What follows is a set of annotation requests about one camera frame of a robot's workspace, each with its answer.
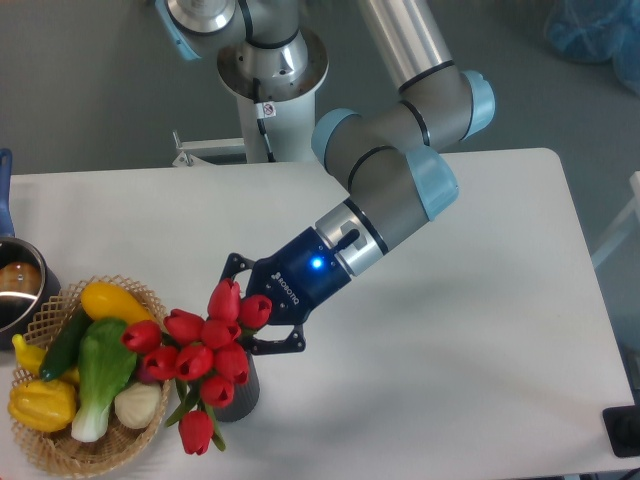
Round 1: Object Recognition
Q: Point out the dark grey ribbed vase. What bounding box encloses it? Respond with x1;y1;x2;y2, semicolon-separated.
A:
214;353;260;423

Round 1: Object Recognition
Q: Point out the red tulip bouquet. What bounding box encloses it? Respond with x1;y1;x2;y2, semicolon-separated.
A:
121;279;272;455

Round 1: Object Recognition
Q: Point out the small yellow gourd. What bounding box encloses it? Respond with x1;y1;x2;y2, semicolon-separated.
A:
11;334;80;386

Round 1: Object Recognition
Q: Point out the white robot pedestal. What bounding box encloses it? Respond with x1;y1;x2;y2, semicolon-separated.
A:
171;24;331;168

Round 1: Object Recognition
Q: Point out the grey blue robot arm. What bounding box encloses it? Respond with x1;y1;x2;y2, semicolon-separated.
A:
156;1;495;355

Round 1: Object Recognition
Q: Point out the woven wicker basket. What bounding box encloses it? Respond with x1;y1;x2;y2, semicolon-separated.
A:
10;275;171;479

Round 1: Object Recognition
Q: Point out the blue plastic bag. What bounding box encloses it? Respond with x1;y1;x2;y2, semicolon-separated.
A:
544;0;639;94

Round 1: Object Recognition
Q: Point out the yellow bell pepper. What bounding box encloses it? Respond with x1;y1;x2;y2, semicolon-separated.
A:
8;380;77;433

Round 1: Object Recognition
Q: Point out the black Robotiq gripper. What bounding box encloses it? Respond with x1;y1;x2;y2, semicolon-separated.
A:
220;227;351;355

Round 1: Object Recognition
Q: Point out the white frame right edge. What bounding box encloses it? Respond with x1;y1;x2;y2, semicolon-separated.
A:
591;171;639;269

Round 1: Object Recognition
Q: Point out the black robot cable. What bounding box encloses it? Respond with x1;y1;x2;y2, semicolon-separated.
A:
251;77;277;164

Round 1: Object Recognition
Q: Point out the yellow squash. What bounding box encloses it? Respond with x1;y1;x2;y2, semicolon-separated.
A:
80;281;155;325

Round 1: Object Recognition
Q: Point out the steel pot blue handle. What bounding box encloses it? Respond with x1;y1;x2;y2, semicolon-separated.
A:
1;148;60;351

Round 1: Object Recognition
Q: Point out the dark green cucumber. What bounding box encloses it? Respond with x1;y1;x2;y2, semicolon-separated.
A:
39;307;93;381

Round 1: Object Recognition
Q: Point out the white garlic bulb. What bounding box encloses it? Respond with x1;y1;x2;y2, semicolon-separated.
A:
114;382;162;429

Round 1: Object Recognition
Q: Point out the green bok choy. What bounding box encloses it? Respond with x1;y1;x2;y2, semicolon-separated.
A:
71;318;137;443

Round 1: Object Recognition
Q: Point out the black device table edge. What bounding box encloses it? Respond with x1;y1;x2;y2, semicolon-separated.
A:
602;405;639;458

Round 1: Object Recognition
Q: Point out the red purple radish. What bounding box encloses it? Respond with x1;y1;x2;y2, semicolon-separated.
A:
135;369;153;384

